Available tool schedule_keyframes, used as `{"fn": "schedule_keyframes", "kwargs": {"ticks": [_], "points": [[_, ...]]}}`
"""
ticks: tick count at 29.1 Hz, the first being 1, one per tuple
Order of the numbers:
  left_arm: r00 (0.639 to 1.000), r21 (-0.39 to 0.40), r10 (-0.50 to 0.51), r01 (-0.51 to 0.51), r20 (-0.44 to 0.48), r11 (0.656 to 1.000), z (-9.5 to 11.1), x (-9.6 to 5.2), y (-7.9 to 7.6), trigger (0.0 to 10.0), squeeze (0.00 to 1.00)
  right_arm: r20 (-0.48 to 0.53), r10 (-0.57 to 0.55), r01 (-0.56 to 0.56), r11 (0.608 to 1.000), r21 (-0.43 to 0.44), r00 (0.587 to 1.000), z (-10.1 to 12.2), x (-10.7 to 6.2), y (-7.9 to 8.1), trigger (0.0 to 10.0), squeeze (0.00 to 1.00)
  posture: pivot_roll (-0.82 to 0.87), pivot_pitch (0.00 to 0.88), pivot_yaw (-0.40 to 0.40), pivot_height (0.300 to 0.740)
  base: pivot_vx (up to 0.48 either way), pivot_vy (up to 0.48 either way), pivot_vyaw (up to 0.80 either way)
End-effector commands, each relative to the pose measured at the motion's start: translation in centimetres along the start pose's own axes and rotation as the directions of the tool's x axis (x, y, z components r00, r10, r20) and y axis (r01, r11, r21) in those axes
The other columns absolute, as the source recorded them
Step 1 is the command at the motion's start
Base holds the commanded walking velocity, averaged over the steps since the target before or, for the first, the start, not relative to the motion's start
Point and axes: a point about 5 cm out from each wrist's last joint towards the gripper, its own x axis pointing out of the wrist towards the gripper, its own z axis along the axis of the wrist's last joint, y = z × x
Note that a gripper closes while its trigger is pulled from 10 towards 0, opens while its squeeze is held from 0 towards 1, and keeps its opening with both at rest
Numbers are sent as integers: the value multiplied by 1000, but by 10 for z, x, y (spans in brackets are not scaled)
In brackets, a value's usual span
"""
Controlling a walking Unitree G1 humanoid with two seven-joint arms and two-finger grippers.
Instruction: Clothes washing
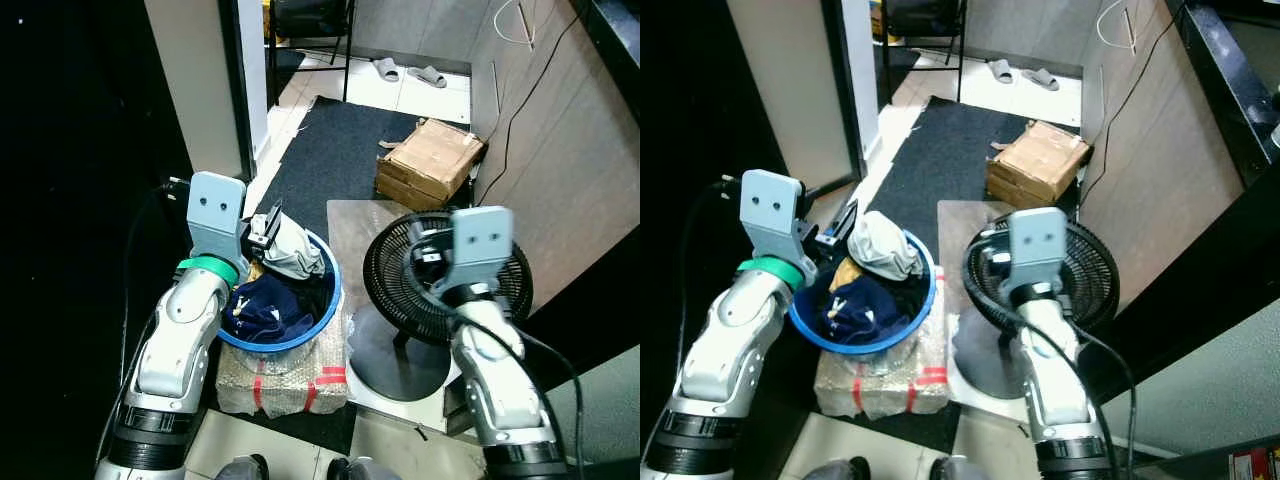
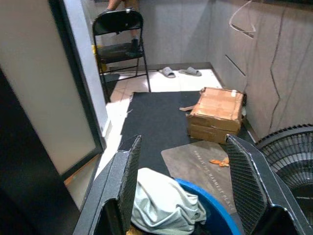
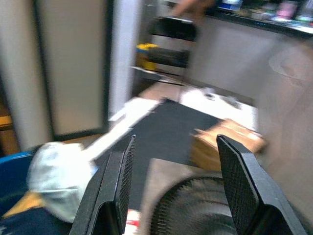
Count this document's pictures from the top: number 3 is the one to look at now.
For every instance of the tan cloth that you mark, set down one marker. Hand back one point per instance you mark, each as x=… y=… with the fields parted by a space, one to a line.
x=24 y=203

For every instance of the dark printed garment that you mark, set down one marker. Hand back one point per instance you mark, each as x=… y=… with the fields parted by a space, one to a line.
x=31 y=224

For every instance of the white flat board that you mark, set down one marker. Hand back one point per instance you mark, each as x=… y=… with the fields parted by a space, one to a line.
x=220 y=107

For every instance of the blue laundry basket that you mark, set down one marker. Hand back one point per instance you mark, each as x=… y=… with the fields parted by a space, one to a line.
x=12 y=176

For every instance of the door panel with black frame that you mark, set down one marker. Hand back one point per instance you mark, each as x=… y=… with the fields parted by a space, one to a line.
x=73 y=68

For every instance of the light blue cloth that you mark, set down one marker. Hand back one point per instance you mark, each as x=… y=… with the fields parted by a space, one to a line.
x=58 y=176

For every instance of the red and white packet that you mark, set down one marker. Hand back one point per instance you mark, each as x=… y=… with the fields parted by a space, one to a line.
x=133 y=220

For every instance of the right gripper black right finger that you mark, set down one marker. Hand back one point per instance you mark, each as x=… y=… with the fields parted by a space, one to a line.
x=249 y=195

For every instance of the brown cardboard box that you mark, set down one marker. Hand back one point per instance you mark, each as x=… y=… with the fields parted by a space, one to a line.
x=207 y=149

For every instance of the yellow box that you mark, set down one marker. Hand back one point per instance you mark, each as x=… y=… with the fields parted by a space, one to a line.
x=145 y=57

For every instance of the long white plank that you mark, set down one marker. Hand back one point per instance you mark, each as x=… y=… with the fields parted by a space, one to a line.
x=122 y=122

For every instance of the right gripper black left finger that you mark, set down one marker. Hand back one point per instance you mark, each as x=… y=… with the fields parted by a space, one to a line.
x=107 y=195

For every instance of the dark counter top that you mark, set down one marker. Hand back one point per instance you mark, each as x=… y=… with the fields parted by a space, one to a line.
x=256 y=20

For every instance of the black floor mat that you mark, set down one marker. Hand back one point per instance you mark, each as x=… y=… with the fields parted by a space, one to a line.
x=166 y=132

